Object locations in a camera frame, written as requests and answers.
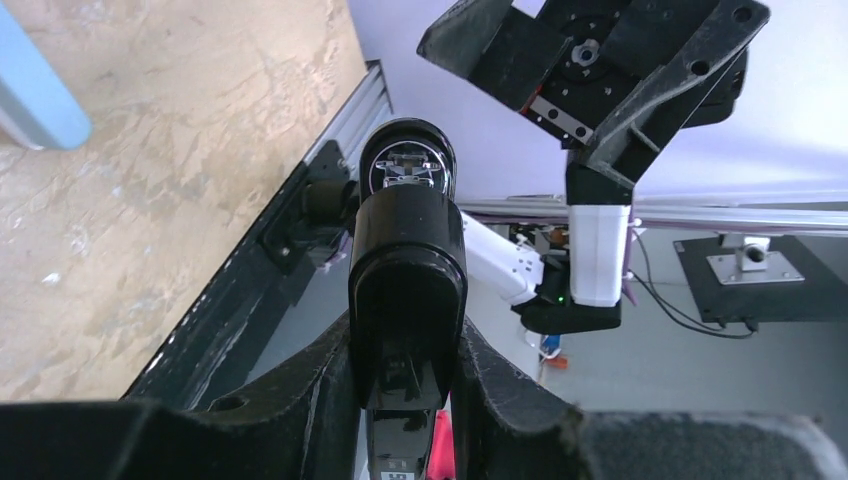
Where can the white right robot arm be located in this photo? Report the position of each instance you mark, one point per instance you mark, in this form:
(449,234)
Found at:
(583,292)

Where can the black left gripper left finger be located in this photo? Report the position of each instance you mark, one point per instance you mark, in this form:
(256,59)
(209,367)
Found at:
(300,420)

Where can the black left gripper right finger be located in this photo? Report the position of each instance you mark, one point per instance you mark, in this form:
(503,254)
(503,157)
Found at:
(506,426)

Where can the black stapler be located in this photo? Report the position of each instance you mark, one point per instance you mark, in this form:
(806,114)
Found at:
(407,292)

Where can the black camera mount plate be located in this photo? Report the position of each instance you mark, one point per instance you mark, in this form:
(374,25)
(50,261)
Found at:
(800,279)

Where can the light blue stapler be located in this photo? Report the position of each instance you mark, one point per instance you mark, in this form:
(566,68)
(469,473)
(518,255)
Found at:
(37,110)

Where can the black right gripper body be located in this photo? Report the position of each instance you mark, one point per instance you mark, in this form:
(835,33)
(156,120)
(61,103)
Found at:
(583,87)

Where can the aluminium frame rail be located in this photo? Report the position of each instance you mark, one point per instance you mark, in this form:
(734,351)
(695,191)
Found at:
(370,104)

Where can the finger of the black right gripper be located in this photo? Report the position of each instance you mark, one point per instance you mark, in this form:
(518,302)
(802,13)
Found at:
(496,47)
(679,51)

